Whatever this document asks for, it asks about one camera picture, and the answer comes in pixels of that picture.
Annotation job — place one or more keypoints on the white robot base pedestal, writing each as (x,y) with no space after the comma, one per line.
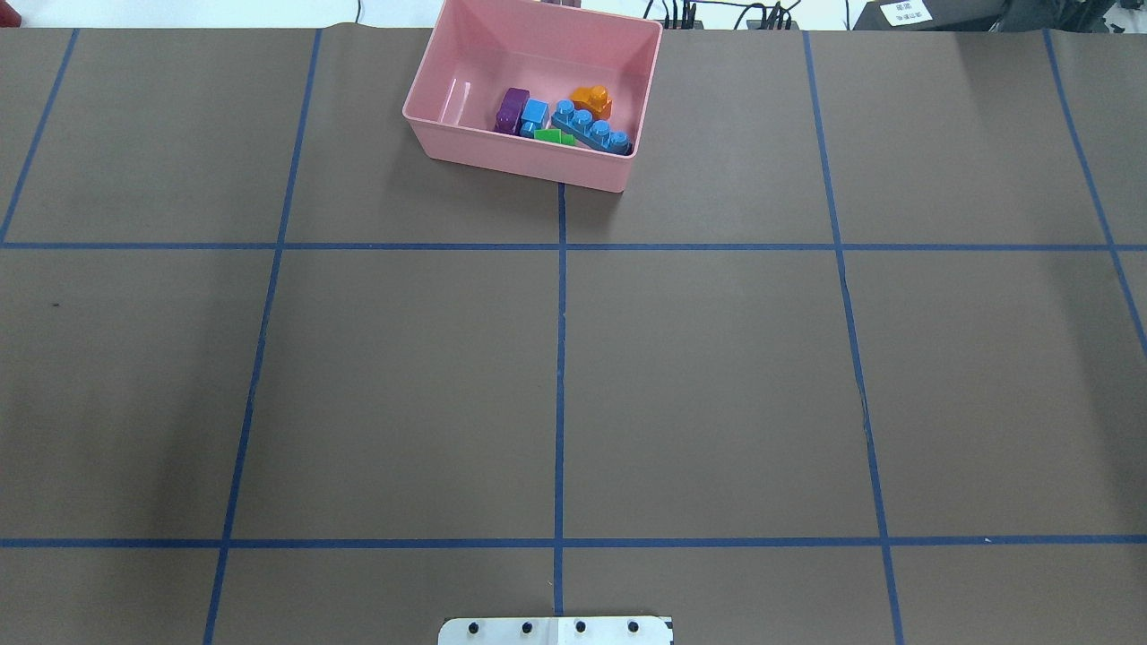
(593,629)

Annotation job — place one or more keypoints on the pink plastic box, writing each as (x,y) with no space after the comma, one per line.
(479,50)

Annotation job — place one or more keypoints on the green toy block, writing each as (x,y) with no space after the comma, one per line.
(554,135)

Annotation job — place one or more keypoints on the small blue toy block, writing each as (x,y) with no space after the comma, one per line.
(534,117)

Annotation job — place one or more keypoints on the long blue toy block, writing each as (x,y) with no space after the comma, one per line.
(594,133)

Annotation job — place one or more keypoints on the purple toy block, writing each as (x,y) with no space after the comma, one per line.
(508,117)

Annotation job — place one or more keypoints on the orange toy block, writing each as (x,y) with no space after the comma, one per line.
(596,99)

